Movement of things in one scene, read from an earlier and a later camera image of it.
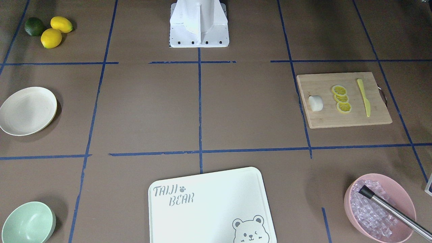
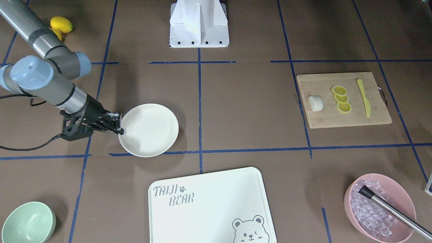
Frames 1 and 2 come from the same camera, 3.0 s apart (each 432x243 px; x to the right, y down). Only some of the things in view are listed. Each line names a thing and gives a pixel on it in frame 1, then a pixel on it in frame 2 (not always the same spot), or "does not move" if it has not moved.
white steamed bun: (316, 102) does not move
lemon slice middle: (343, 98) does not move
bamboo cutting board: (321, 85) does not move
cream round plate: (27, 111) → (150, 130)
